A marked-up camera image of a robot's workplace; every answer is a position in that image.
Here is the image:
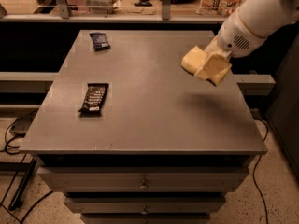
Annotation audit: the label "grey drawer cabinet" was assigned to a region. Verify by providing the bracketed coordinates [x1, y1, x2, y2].
[19, 29, 268, 224]

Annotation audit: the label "black cable right floor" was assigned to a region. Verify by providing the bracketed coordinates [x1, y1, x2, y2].
[251, 117, 270, 224]

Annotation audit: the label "black candy bar wrapper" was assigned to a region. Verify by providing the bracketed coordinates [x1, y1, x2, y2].
[79, 83, 109, 113]

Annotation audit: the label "middle grey drawer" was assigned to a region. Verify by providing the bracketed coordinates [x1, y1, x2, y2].
[64, 197, 225, 214]

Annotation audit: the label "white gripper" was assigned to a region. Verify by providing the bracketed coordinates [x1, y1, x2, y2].
[195, 9, 266, 86]

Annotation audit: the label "grey drawer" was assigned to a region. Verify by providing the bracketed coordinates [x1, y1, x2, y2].
[64, 197, 225, 214]
[81, 214, 209, 224]
[37, 167, 249, 193]

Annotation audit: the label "bottom grey drawer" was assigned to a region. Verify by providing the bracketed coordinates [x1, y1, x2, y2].
[81, 214, 209, 224]

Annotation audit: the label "black floor stand leg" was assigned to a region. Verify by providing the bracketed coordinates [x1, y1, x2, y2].
[8, 159, 36, 211]

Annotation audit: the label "black cables left floor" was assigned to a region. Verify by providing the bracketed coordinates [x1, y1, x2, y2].
[0, 109, 54, 224]

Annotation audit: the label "dark blue snack packet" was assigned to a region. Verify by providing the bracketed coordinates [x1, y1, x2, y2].
[90, 33, 110, 51]

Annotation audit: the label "metal railing frame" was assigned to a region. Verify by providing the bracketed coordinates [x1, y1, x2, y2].
[0, 0, 227, 24]

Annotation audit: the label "yellow wavy sponge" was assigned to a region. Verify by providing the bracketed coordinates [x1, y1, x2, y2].
[181, 46, 207, 75]

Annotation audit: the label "top grey drawer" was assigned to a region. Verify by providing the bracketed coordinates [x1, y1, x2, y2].
[37, 167, 249, 193]

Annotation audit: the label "grey low shelf bench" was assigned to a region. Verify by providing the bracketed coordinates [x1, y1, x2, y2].
[0, 72, 58, 93]

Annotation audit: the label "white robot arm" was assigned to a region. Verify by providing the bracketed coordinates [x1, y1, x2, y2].
[194, 0, 299, 86]

